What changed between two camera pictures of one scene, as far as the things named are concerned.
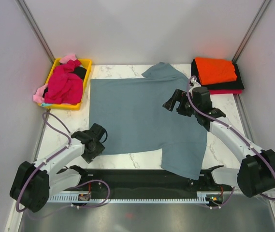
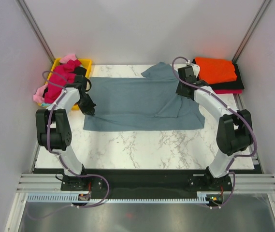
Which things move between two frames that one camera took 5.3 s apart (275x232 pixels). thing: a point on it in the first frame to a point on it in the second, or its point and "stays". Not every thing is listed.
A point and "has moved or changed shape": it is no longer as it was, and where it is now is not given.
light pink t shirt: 38,95 stays
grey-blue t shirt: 131,112 has moved or changed shape
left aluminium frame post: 43,41 stays
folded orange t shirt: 212,71 stays
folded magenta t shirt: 224,91 stays
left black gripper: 99,148 to 89,110
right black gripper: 179,95 to 179,91
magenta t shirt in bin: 64,87 stays
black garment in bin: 80,71 stays
